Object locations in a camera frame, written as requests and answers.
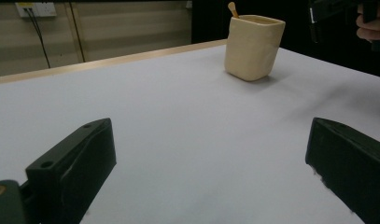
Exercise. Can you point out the white wall socket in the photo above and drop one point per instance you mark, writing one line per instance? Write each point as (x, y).
(41, 9)

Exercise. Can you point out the makeup brush with orange ferrule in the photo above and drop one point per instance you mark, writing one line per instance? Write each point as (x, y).
(233, 10)

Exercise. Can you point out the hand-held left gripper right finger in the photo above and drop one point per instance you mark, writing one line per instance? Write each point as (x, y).
(349, 165)

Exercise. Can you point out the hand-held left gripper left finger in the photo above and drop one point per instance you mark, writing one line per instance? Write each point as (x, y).
(72, 168)

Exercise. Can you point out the wooden table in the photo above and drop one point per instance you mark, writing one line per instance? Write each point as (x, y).
(100, 63)

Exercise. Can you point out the cream square cup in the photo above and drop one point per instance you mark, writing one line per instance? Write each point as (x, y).
(253, 49)

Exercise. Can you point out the beige panelled cabinet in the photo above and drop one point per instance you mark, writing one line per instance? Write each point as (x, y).
(131, 31)

